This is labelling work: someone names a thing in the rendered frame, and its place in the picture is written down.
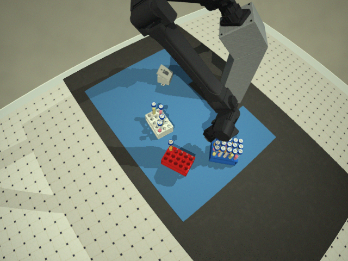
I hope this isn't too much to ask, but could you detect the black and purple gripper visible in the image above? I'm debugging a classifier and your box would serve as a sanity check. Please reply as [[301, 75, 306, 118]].
[[211, 119, 239, 139]]

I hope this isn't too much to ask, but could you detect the test tube with blue cap and pink liquid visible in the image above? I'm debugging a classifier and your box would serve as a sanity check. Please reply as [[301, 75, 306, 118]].
[[158, 104, 164, 115]]

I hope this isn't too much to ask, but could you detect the red tube rack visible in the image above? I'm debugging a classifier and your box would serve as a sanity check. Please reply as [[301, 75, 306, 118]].
[[161, 146, 195, 176]]

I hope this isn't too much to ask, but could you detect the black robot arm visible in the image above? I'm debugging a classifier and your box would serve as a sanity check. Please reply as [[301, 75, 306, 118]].
[[130, 0, 251, 142]]

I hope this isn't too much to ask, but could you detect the blue test tube rack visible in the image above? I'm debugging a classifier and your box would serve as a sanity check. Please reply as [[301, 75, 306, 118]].
[[209, 141, 238, 166]]

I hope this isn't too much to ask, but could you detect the white tube rack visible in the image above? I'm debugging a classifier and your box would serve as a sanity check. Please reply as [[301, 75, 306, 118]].
[[145, 109, 173, 139]]

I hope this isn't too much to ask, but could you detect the blue bench mat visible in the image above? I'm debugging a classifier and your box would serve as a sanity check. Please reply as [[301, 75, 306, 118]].
[[85, 49, 275, 222]]

